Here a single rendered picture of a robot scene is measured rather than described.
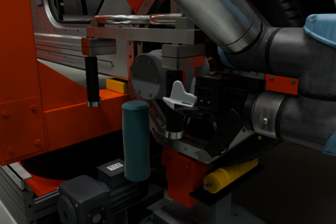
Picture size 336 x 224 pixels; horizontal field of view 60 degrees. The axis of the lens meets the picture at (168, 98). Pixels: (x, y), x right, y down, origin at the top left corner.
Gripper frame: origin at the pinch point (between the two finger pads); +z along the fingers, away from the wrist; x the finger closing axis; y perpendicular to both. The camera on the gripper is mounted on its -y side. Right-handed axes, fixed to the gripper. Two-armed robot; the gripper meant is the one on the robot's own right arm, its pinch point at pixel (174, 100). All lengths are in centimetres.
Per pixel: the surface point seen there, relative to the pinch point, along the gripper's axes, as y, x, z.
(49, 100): -12, 2, 62
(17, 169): -44, 10, 82
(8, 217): -83, 10, 110
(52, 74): -2, 0, 62
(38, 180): -56, 1, 87
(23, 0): 23, 7, 60
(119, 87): -12, -31, 64
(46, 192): -56, 2, 75
